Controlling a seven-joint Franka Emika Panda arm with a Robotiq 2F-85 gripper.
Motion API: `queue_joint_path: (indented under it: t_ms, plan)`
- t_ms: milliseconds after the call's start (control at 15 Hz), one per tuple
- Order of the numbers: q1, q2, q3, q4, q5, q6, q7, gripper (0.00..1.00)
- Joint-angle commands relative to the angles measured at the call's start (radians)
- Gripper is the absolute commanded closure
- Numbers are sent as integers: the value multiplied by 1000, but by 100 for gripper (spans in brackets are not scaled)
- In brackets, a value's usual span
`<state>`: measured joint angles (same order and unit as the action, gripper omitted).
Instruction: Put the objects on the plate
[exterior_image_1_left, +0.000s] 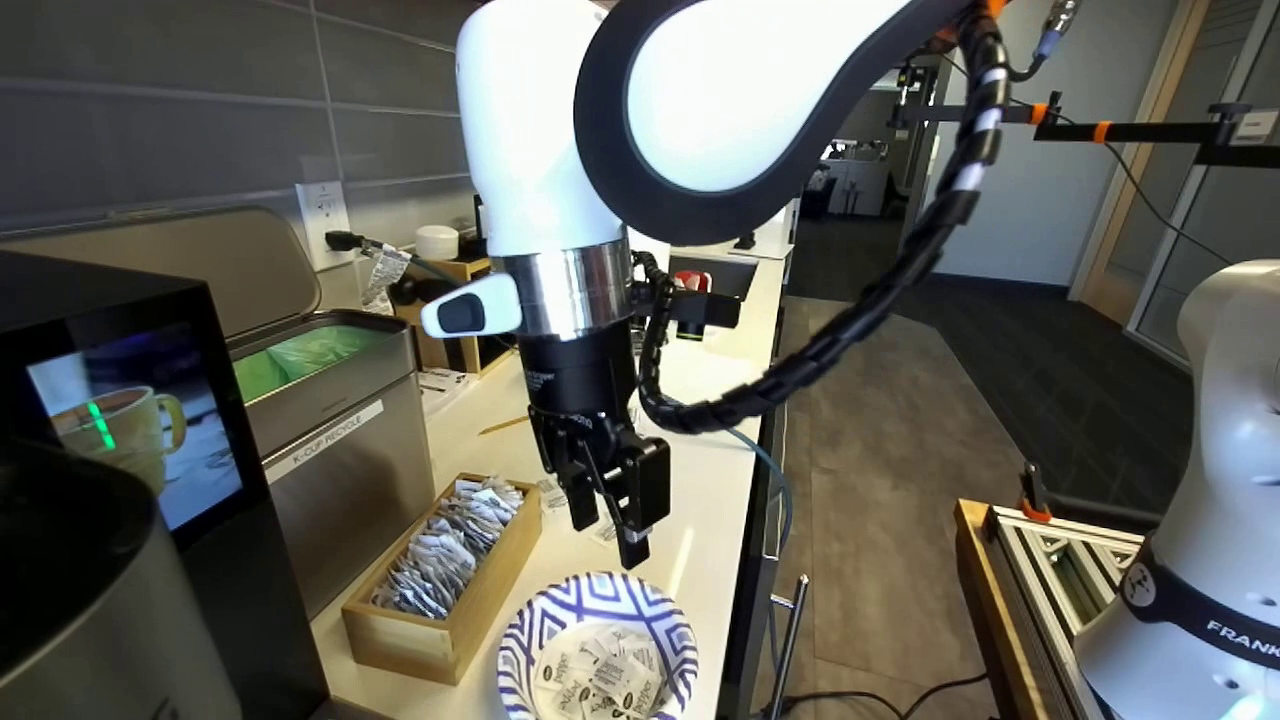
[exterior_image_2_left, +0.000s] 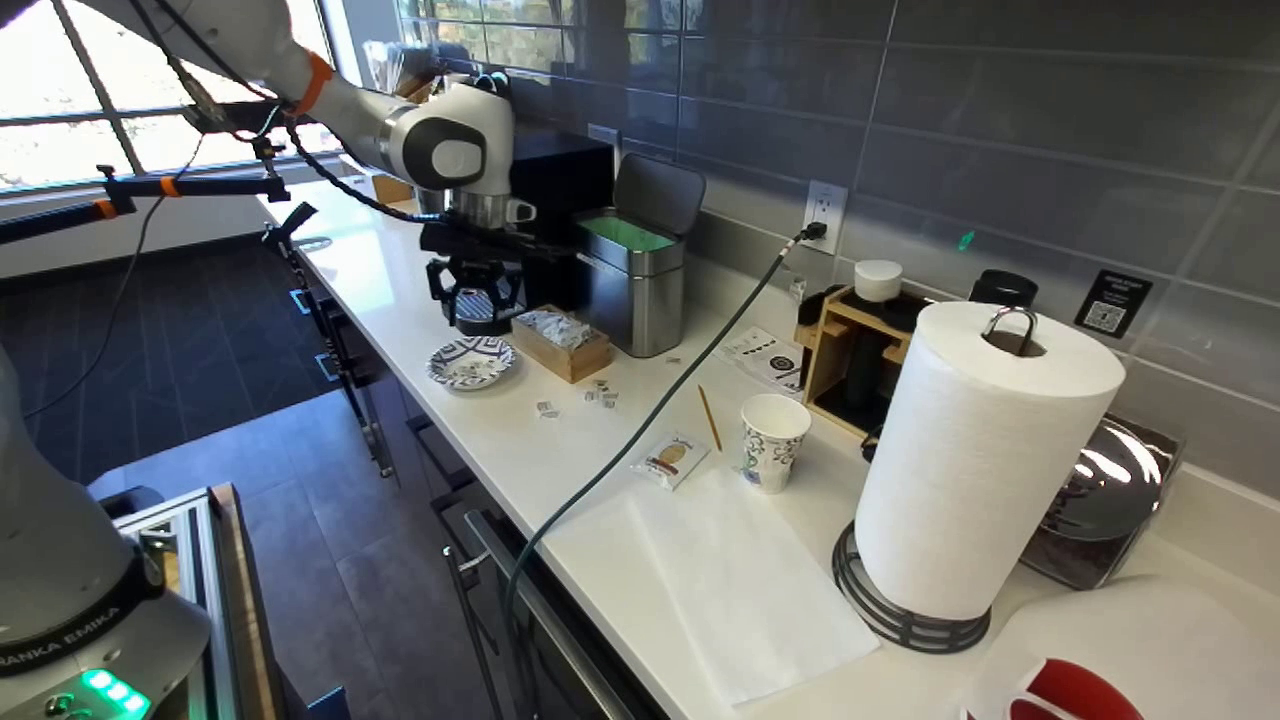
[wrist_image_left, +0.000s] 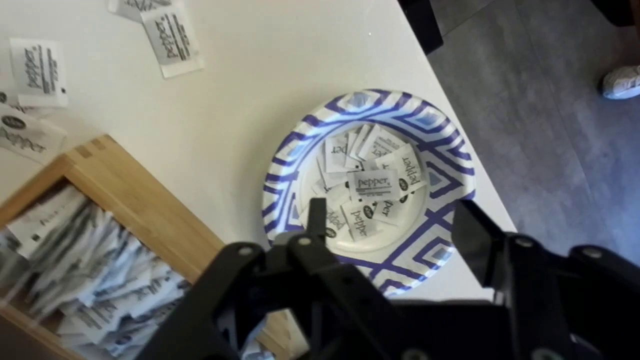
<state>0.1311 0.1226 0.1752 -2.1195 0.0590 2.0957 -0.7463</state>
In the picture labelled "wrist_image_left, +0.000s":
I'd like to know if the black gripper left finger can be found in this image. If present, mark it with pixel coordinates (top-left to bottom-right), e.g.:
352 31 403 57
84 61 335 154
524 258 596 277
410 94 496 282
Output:
137 195 429 360

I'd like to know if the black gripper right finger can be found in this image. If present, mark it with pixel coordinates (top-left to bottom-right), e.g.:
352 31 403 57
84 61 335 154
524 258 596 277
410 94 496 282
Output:
452 197 640 360

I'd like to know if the blue white patterned paper plate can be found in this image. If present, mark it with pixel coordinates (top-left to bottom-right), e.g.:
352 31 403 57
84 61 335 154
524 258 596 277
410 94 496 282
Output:
261 88 478 297

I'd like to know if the wooden sachet box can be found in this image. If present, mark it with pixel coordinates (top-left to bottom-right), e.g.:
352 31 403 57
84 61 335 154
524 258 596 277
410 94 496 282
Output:
0 131 310 360

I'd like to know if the white sneaker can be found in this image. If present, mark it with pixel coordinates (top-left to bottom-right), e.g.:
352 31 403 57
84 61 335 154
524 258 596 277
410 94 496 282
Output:
599 63 640 103

